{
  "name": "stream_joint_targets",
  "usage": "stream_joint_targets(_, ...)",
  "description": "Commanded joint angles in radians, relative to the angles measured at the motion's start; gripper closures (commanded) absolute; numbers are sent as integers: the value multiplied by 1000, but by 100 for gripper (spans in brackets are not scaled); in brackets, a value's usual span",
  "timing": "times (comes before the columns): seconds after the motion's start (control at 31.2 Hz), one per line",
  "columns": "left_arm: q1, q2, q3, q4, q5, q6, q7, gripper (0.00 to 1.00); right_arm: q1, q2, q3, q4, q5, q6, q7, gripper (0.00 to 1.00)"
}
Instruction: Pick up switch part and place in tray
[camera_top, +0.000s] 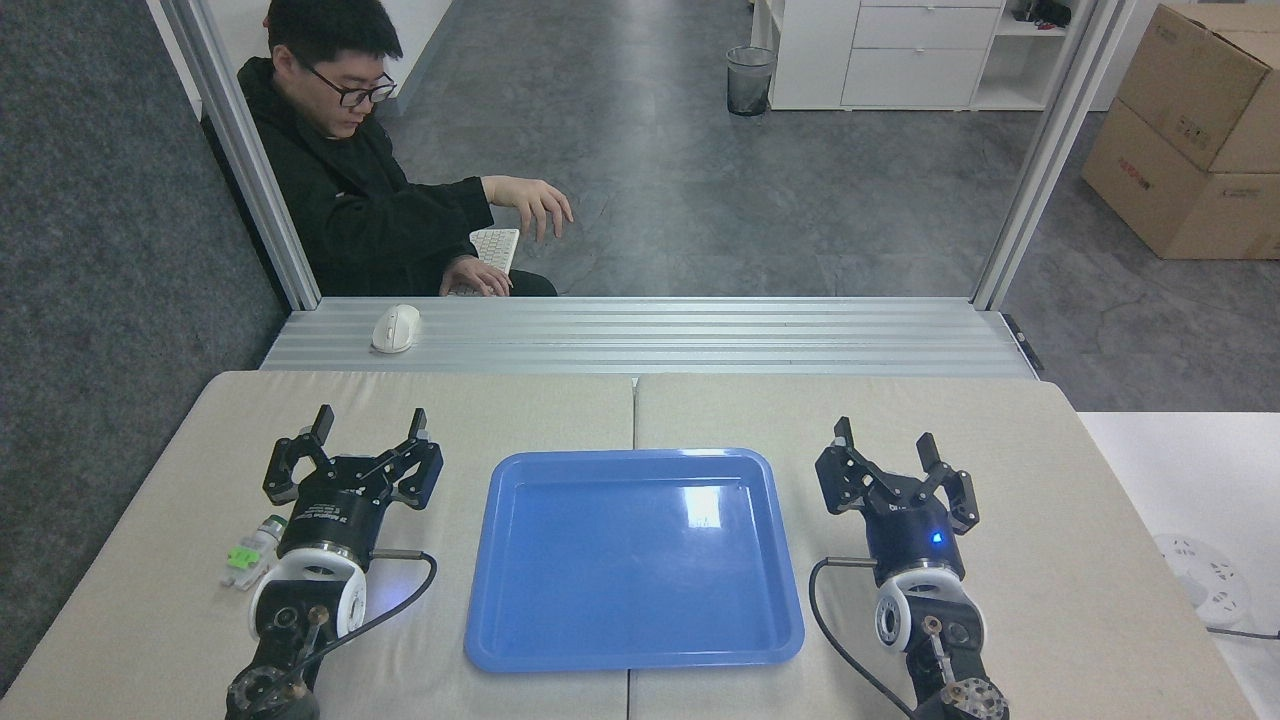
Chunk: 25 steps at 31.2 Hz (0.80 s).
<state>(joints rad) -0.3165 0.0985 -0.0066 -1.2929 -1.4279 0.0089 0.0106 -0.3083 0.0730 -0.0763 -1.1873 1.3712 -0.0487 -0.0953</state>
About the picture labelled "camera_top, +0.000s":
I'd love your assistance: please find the blue plastic tray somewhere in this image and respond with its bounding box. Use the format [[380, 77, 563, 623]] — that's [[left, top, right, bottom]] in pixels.
[[464, 448, 806, 673]]

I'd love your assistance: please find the large cardboard box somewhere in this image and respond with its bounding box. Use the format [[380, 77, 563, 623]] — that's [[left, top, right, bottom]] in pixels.
[[1080, 98, 1280, 261]]

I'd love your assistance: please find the beige table mat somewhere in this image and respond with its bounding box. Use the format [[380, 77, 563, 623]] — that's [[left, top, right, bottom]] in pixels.
[[628, 373, 1261, 720], [0, 371, 637, 720]]

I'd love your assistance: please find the mesh waste bin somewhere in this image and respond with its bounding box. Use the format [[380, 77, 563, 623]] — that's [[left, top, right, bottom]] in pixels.
[[726, 45, 778, 117]]

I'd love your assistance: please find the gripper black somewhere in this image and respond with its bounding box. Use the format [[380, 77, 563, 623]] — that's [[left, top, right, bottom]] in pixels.
[[263, 404, 445, 564], [814, 417, 982, 587]]

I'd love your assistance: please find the white round power socket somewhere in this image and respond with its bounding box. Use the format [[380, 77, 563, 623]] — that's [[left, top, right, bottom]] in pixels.
[[1152, 533, 1253, 629]]

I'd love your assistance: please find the person's left hand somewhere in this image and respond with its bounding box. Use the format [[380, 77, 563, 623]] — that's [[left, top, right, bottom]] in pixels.
[[482, 175, 575, 244]]

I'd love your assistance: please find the silver aluminium rail bench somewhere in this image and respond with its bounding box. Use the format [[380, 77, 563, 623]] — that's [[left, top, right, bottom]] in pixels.
[[260, 296, 1041, 379]]

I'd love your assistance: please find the silver frame post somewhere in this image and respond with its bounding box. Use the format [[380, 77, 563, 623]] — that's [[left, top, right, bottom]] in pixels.
[[160, 0, 321, 311], [972, 0, 1136, 311]]

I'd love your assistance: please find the small cardboard box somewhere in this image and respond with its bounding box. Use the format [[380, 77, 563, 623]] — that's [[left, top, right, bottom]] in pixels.
[[1115, 2, 1280, 176]]

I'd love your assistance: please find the green white switch part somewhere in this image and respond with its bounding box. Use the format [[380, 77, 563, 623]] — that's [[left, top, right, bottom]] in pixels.
[[222, 515, 289, 591]]

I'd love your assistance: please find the white drawer cabinet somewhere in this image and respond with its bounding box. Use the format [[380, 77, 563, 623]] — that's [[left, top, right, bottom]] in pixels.
[[750, 0, 1076, 113]]

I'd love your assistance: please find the white keyboard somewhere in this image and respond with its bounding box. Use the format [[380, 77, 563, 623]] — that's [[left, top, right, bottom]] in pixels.
[[447, 228, 521, 297]]

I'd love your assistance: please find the white computer mouse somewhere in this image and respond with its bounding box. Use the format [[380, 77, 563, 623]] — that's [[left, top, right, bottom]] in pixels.
[[371, 304, 422, 354]]

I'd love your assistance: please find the black bench end bracket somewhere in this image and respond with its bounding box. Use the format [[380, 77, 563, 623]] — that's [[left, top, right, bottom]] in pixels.
[[1000, 313, 1045, 373]]

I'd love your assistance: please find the person's right hand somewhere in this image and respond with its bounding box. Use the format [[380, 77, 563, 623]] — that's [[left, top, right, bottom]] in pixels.
[[440, 256, 514, 298]]

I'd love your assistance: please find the person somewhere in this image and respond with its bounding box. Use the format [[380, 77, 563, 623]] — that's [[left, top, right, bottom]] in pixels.
[[200, 0, 576, 298]]

